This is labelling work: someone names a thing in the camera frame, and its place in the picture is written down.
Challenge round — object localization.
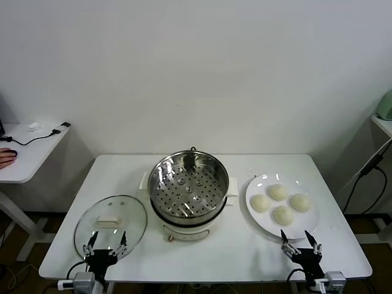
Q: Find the white electric cooking pot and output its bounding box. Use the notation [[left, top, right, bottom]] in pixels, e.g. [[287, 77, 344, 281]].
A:
[[149, 195, 234, 243]]

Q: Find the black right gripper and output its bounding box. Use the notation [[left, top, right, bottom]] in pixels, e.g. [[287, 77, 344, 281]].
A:
[[280, 229, 326, 281]]

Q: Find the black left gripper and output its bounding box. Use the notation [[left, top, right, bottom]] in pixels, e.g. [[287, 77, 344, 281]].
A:
[[83, 230, 128, 281]]

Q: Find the pale green appliance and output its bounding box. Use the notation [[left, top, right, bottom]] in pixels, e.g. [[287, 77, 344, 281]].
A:
[[375, 91, 392, 121]]

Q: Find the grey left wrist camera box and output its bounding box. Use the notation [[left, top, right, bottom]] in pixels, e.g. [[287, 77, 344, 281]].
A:
[[58, 271, 96, 292]]

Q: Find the stainless steel steamer basket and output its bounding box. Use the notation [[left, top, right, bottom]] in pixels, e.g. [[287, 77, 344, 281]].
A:
[[139, 150, 239, 219]]

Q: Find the round glass pot lid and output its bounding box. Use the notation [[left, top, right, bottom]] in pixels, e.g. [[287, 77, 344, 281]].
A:
[[73, 195, 148, 261]]

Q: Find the white side table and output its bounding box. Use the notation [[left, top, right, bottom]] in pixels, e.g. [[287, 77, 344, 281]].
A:
[[370, 113, 392, 243]]

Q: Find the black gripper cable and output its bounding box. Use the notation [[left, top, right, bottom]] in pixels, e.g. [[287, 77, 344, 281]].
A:
[[287, 268, 307, 292], [67, 261, 90, 281]]

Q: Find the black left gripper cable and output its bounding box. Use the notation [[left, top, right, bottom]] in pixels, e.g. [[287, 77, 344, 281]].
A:
[[67, 261, 90, 281]]

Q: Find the black desk cable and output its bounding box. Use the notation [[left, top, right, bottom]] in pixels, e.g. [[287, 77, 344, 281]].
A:
[[0, 130, 61, 146]]

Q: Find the dark monitor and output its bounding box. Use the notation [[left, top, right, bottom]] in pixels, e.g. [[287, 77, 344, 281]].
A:
[[0, 91, 15, 138]]

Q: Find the white side desk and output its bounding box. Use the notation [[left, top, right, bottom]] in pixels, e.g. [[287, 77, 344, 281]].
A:
[[0, 122, 70, 263]]

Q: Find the person's hand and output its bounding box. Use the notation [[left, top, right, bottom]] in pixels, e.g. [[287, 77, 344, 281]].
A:
[[0, 147, 17, 170]]

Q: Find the black and white adapter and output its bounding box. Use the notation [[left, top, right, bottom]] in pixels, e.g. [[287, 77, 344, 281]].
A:
[[51, 122, 71, 135]]

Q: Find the white round plate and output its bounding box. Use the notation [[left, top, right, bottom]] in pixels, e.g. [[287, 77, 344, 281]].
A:
[[244, 173, 321, 240]]

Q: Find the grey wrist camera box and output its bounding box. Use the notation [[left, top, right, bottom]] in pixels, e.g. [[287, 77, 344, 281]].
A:
[[315, 271, 347, 292], [58, 271, 96, 292]]

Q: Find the white steamed baozi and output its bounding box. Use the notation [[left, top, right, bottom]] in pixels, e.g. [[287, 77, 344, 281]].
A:
[[268, 184, 288, 202], [289, 194, 312, 213], [251, 194, 272, 213], [272, 205, 295, 227]]

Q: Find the black cable with adapter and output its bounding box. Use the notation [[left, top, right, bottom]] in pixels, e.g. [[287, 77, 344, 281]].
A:
[[342, 154, 388, 214]]

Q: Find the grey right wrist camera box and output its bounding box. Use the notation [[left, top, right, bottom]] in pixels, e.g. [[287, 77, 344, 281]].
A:
[[315, 271, 347, 292]]

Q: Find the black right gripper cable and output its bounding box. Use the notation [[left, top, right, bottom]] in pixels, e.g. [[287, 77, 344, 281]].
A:
[[287, 268, 307, 292]]

